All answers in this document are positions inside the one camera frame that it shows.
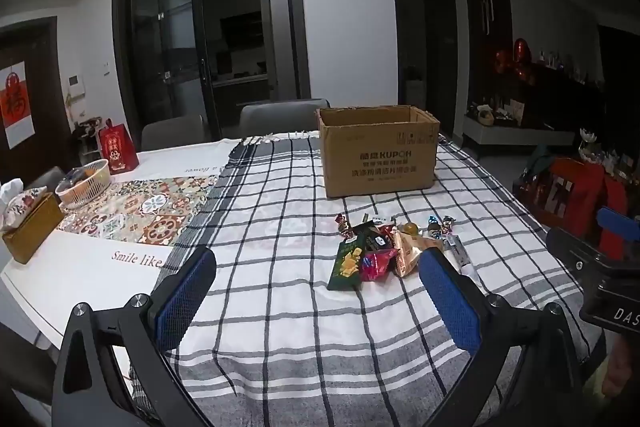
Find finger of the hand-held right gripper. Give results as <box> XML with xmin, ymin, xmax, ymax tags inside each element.
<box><xmin>599</xmin><ymin>206</ymin><xmax>640</xmax><ymax>259</ymax></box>
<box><xmin>546</xmin><ymin>226</ymin><xmax>623</xmax><ymax>280</ymax></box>

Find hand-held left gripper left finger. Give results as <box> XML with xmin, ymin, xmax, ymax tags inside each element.
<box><xmin>51</xmin><ymin>247</ymin><xmax>217</xmax><ymax>427</ymax></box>

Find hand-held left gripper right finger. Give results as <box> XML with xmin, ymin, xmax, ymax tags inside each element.
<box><xmin>418</xmin><ymin>248</ymin><xmax>588</xmax><ymax>427</ymax></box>

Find silver stick packet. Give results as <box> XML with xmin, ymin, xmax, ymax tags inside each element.
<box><xmin>446</xmin><ymin>234</ymin><xmax>473</xmax><ymax>271</ymax></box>

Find beige snack packet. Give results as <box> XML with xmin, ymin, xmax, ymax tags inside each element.
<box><xmin>391</xmin><ymin>231</ymin><xmax>445</xmax><ymax>278</ymax></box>

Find red snack packet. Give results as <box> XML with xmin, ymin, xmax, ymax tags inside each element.
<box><xmin>359</xmin><ymin>250</ymin><xmax>399</xmax><ymax>283</ymax></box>

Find black snack packet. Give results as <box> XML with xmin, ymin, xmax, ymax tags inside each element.
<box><xmin>361</xmin><ymin>227</ymin><xmax>397</xmax><ymax>255</ymax></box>

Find green snack packet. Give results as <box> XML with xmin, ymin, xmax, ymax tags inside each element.
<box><xmin>327</xmin><ymin>234</ymin><xmax>368</xmax><ymax>292</ymax></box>

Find brown cardboard box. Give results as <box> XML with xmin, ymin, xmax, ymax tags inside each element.
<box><xmin>316</xmin><ymin>105</ymin><xmax>441</xmax><ymax>199</ymax></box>

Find red wooden chair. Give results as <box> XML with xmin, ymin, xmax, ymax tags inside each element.
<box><xmin>512</xmin><ymin>174</ymin><xmax>553</xmax><ymax>223</ymax></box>

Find floral patterned table runner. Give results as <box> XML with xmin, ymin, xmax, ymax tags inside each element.
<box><xmin>57</xmin><ymin>175</ymin><xmax>222</xmax><ymax>248</ymax></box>

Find white printed tablecloth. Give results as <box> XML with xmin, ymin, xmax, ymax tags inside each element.
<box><xmin>0</xmin><ymin>138</ymin><xmax>242</xmax><ymax>350</ymax></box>

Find black white plaid tablecloth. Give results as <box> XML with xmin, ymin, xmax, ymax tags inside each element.
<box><xmin>127</xmin><ymin>133</ymin><xmax>608</xmax><ymax>427</ymax></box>

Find white low sideboard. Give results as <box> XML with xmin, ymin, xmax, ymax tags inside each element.
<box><xmin>462</xmin><ymin>114</ymin><xmax>577</xmax><ymax>159</ymax></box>

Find white woven basket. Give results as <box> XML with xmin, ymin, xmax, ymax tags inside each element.
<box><xmin>55</xmin><ymin>159</ymin><xmax>111</xmax><ymax>210</ymax></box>

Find red gift bag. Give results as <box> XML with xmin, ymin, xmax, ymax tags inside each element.
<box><xmin>98</xmin><ymin>119</ymin><xmax>140</xmax><ymax>173</ymax></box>

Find narrow grey dining chair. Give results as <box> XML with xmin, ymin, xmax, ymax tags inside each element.
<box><xmin>141</xmin><ymin>114</ymin><xmax>206</xmax><ymax>152</ymax></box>

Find brown tissue box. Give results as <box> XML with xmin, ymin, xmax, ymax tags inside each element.
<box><xmin>0</xmin><ymin>178</ymin><xmax>66</xmax><ymax>265</ymax></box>

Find white plastic stools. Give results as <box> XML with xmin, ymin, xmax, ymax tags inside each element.
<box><xmin>72</xmin><ymin>118</ymin><xmax>104</xmax><ymax>164</ymax></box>

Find red foil balloons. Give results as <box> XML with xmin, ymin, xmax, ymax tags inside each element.
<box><xmin>494</xmin><ymin>38</ymin><xmax>537</xmax><ymax>84</ymax></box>

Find wide grey dining chair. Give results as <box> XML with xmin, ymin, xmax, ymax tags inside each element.
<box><xmin>239</xmin><ymin>98</ymin><xmax>331</xmax><ymax>140</ymax></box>

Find tall dark cabinet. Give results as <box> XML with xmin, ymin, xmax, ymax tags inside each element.
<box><xmin>459</xmin><ymin>0</ymin><xmax>517</xmax><ymax>128</ymax></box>

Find dark hallway door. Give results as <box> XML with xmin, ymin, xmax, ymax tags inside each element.
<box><xmin>423</xmin><ymin>0</ymin><xmax>459</xmax><ymax>138</ymax></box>

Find dark wooden door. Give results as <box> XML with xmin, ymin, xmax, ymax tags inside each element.
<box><xmin>0</xmin><ymin>16</ymin><xmax>72</xmax><ymax>184</ymax></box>

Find dark sliding glass door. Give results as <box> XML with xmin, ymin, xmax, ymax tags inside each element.
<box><xmin>112</xmin><ymin>0</ymin><xmax>312</xmax><ymax>144</ymax></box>

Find silver refrigerator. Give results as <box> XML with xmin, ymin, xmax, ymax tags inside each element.
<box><xmin>258</xmin><ymin>0</ymin><xmax>297</xmax><ymax>104</ymax></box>

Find red white wall poster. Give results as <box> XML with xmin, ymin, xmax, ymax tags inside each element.
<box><xmin>0</xmin><ymin>61</ymin><xmax>34</xmax><ymax>150</ymax></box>

